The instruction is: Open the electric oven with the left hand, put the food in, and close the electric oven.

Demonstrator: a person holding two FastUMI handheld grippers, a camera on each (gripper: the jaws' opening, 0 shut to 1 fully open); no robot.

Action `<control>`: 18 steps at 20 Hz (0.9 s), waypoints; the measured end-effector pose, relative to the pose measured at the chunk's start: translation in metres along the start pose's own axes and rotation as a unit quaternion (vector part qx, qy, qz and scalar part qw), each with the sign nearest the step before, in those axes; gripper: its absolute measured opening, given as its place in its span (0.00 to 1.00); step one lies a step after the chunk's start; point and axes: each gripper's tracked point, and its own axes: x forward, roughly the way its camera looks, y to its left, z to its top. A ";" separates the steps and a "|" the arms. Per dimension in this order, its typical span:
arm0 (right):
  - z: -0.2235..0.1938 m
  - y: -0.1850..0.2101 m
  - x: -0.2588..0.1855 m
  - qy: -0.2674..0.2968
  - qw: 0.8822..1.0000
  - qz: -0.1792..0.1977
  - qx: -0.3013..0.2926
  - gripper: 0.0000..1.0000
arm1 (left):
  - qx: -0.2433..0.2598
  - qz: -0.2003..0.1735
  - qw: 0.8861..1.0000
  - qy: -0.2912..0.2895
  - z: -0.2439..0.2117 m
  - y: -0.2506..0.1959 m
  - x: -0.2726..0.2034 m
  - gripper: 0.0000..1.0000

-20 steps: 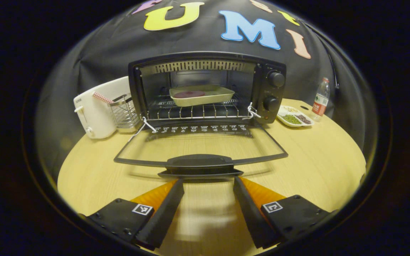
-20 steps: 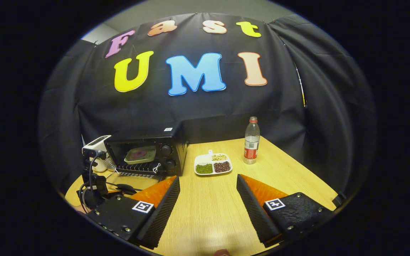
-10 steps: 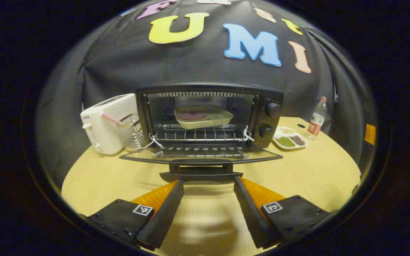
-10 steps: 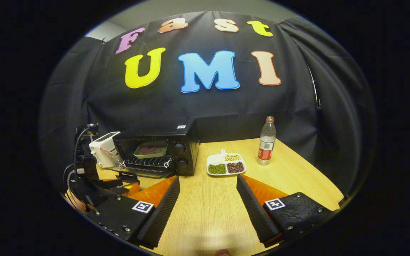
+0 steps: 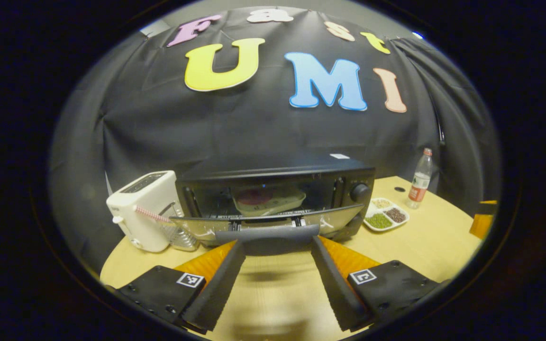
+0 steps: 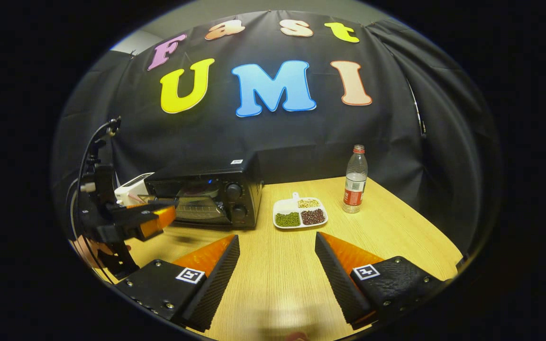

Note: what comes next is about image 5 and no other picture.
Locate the white toaster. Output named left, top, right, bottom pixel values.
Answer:
left=106, top=170, right=179, bottom=253

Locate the cream cherry print plate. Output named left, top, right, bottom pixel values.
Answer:
left=232, top=187, right=307, bottom=217

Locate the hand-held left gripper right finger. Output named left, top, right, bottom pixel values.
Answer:
left=311, top=235, right=450, bottom=332

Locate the pink ham slice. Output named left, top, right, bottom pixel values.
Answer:
left=237, top=189, right=276, bottom=206

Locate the black electric oven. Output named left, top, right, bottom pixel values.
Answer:
left=169, top=155, right=377, bottom=257

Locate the clear plastic water bottle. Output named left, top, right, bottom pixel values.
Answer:
left=406, top=148, right=434, bottom=210

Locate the red white striped straw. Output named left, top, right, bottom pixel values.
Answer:
left=133, top=204, right=175, bottom=224

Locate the black backdrop cloth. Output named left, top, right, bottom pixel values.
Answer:
left=48, top=5, right=503, bottom=280

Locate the clear glass cup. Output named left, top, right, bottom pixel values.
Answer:
left=161, top=203, right=201, bottom=252

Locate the white divided bean tray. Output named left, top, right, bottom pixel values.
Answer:
left=363, top=197, right=410, bottom=233

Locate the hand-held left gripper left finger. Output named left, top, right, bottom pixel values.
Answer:
left=112, top=240, right=246, bottom=334

